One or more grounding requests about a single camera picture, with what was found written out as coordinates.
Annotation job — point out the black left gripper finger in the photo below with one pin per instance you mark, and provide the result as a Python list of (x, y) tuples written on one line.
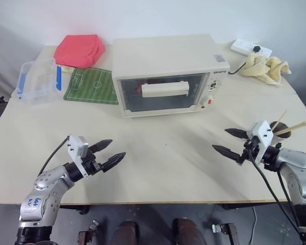
[(102, 145), (114, 160)]

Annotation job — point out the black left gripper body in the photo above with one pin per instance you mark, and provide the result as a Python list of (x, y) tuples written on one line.
[(93, 165)]

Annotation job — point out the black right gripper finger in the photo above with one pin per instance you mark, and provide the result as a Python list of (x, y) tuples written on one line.
[(227, 151), (235, 133)]

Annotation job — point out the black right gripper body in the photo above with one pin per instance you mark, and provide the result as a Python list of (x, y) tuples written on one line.
[(251, 150)]

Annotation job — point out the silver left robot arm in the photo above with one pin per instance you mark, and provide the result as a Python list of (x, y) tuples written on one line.
[(44, 187)]

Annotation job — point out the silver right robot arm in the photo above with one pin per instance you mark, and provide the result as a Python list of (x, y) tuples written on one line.
[(299, 168)]

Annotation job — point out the white knob with red mark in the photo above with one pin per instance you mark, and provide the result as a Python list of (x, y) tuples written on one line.
[(208, 100)]

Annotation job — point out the cream toaster oven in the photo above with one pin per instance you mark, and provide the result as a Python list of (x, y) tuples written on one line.
[(163, 53)]

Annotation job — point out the brown cup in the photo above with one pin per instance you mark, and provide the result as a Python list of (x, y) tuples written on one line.
[(283, 135)]

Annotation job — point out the wooden chopstick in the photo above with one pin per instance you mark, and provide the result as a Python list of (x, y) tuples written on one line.
[(297, 126), (293, 129), (280, 120)]

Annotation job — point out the green soccer field mat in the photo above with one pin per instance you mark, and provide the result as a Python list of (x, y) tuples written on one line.
[(91, 85)]

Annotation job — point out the black table caster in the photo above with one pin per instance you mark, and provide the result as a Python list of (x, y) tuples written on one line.
[(223, 231), (88, 232)]

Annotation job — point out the yellow crumpled towel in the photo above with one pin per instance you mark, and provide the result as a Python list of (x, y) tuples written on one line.
[(257, 67)]

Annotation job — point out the dark brown rounded shape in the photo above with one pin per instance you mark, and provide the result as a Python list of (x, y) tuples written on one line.
[(126, 233), (187, 232)]

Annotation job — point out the beige paper packet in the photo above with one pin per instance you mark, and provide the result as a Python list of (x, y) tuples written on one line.
[(66, 69)]

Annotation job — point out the black plug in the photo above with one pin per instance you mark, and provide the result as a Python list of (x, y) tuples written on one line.
[(257, 48)]

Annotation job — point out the white power strip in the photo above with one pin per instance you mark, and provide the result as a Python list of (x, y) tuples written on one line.
[(244, 45)]

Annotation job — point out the clear plastic box blue clips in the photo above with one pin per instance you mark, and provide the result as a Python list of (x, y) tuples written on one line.
[(38, 81)]

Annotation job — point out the red fabric pouch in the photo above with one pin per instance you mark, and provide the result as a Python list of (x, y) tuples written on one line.
[(77, 51)]

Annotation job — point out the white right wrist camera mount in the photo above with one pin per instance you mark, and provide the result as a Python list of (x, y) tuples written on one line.
[(263, 135)]

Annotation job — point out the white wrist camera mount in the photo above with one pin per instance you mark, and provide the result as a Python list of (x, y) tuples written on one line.
[(76, 150), (263, 135)]

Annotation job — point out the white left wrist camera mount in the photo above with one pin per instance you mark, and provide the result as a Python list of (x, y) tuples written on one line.
[(76, 150)]

